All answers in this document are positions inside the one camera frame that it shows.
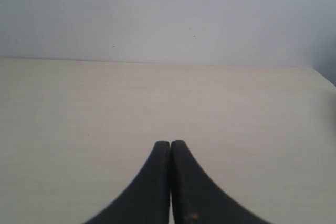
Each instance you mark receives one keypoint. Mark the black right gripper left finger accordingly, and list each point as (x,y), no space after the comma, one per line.
(147,198)

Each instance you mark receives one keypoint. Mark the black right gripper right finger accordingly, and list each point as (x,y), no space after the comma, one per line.
(196,198)

